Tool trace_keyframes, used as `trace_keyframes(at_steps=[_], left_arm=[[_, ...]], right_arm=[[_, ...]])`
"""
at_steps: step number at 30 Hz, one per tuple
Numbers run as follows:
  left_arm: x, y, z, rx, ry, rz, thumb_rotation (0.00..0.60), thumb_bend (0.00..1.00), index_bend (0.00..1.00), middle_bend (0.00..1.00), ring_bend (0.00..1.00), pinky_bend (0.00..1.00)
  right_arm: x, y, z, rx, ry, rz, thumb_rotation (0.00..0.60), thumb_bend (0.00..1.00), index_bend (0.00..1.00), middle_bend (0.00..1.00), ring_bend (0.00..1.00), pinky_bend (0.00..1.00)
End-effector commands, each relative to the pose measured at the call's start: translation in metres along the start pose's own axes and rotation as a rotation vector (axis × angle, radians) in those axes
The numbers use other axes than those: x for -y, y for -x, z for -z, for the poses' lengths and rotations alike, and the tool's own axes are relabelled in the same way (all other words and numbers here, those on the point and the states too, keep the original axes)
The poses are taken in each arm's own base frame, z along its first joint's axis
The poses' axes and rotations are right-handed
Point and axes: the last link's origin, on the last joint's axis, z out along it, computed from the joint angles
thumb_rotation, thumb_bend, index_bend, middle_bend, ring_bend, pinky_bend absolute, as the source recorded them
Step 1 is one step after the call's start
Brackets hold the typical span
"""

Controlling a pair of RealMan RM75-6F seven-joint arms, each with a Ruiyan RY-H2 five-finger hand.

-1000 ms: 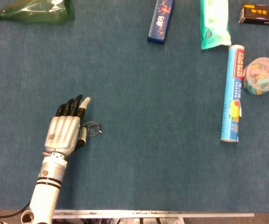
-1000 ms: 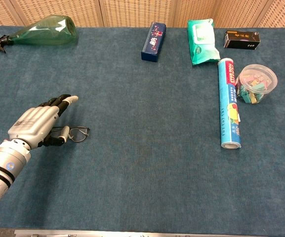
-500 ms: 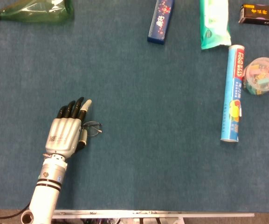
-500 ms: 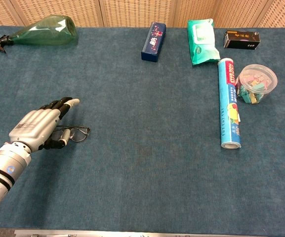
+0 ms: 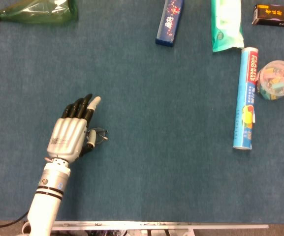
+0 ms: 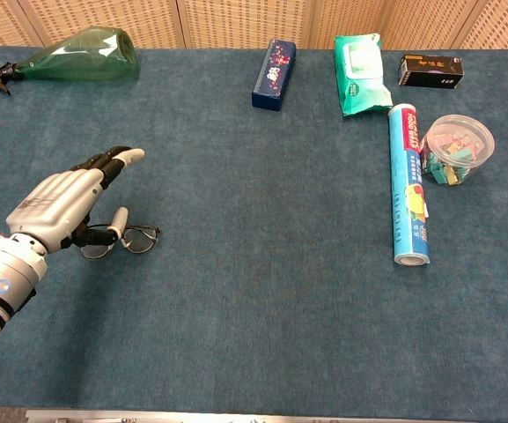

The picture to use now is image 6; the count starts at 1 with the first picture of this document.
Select black cardboard box gold print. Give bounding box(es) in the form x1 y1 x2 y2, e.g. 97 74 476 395
397 53 465 90

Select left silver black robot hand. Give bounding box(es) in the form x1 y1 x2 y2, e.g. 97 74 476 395
5 145 146 255

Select clear jar of coloured clips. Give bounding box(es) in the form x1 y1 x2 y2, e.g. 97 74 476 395
419 114 496 188

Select black wire-frame eyeglasses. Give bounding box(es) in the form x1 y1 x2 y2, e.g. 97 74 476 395
79 224 161 260

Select woven beige folding screen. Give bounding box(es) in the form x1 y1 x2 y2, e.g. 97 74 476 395
0 0 508 50

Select green plastic spray bottle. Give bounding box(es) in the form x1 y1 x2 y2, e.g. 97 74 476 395
0 26 140 97

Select dark blue rectangular box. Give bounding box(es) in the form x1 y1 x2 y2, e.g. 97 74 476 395
251 38 298 112

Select silver aluminium table rail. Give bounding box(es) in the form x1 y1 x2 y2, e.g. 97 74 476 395
24 409 479 423

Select green wet wipes pack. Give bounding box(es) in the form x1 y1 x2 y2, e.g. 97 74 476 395
333 33 394 118

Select blue food wrap roll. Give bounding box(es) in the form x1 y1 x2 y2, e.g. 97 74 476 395
387 103 431 269

